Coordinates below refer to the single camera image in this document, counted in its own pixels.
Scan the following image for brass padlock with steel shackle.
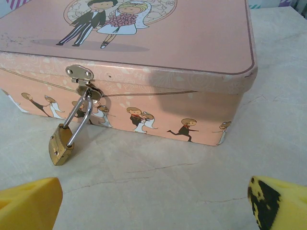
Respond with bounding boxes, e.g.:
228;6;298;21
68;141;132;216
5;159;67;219
48;87;94;166

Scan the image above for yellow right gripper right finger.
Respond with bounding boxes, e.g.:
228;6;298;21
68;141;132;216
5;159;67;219
247;175;307;230

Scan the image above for pink wedding cartoon tin box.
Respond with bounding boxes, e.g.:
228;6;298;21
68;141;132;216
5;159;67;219
0;0;259;146

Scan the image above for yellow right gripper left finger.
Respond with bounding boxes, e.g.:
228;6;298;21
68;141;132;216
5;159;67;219
0;176;64;230

